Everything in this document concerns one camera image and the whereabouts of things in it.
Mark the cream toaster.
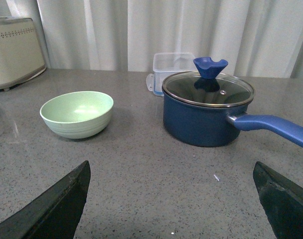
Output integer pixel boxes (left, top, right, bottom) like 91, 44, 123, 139
0, 17, 46, 90

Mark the light green bowl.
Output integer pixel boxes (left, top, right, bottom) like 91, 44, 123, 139
39, 91, 114, 139

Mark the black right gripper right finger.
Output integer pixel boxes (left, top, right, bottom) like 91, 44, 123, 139
253, 161, 303, 239

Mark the dark blue saucepan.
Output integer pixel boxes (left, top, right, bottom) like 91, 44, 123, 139
163, 93, 303, 148

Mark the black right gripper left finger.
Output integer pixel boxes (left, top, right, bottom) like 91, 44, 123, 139
0, 160, 91, 239

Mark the clear plastic food container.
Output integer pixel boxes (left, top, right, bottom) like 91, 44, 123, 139
146, 52, 196, 96

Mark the glass pot lid blue knob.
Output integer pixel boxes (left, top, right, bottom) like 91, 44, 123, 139
162, 57, 255, 108

